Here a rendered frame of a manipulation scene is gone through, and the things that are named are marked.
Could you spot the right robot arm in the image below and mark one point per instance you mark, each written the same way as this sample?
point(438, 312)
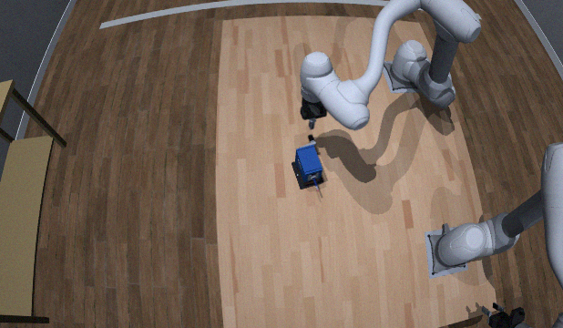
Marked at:
point(347, 101)

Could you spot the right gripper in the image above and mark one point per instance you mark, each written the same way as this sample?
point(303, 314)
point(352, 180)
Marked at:
point(315, 108)

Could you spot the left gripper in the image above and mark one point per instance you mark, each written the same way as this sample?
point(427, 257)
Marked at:
point(500, 320)

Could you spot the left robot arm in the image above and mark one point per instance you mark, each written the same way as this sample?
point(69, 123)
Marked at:
point(475, 240)

